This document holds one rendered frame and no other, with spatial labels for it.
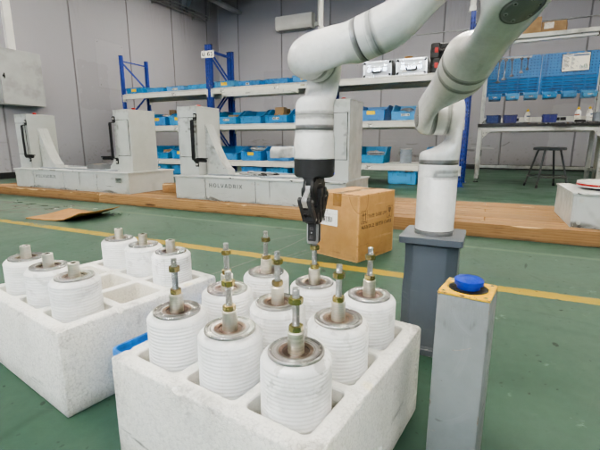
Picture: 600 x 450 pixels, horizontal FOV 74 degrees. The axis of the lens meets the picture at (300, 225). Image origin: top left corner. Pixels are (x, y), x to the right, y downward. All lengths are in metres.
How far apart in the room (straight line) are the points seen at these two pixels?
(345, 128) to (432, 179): 1.73
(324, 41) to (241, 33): 10.12
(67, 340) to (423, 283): 0.77
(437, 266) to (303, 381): 0.57
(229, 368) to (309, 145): 0.38
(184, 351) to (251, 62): 10.02
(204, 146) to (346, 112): 1.24
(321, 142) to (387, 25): 0.21
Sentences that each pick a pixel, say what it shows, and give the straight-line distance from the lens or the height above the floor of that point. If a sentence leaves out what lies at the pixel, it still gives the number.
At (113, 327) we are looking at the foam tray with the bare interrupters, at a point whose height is 0.15.
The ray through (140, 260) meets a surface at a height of 0.22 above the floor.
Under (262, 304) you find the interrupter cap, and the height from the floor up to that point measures 0.25.
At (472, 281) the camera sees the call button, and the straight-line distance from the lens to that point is 0.61.
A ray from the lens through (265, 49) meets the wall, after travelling 10.37.
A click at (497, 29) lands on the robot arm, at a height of 0.68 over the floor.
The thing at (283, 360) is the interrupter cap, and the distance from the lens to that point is 0.53.
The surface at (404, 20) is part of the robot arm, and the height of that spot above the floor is 0.70.
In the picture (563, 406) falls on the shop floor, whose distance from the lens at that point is 1.03.
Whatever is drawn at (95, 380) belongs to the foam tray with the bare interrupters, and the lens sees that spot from 0.95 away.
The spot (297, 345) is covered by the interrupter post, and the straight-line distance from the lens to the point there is 0.53.
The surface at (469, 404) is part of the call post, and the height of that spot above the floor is 0.15.
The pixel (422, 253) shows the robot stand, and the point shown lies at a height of 0.26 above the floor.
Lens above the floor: 0.52
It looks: 12 degrees down
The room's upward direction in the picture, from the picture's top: straight up
